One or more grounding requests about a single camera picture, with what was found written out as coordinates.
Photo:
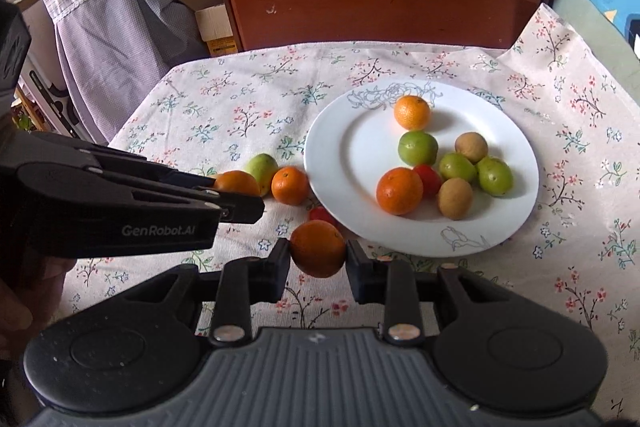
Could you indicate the small cardboard box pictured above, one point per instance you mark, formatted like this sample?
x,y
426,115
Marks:
x,y
215,27

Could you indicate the floral tablecloth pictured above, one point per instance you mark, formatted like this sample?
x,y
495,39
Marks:
x,y
225,107

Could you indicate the brown kiwifruit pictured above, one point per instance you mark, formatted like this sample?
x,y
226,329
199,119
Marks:
x,y
455,198
471,147

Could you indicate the lilac cloth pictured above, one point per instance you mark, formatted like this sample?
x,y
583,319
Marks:
x,y
125,67

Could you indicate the green reddish jujube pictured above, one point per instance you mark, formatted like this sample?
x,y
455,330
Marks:
x,y
262,169

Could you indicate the orange mandarin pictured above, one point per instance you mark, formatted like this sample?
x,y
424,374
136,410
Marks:
x,y
412,112
290,185
399,190
237,182
317,252

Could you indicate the black plastic object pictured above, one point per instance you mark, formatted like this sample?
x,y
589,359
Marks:
x,y
55,102

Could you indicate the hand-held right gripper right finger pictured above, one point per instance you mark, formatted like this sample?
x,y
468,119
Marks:
x,y
357,268

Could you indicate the white round plate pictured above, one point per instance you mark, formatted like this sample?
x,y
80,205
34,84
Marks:
x,y
360,157

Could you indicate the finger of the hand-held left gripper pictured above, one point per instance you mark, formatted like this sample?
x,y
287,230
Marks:
x,y
245,209
125,159

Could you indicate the person's left hand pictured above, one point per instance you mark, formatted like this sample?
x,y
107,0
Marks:
x,y
20,307

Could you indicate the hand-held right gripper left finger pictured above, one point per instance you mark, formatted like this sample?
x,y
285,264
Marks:
x,y
280,268

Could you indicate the red cherry tomato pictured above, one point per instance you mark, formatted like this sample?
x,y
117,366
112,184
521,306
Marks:
x,y
322,214
430,179

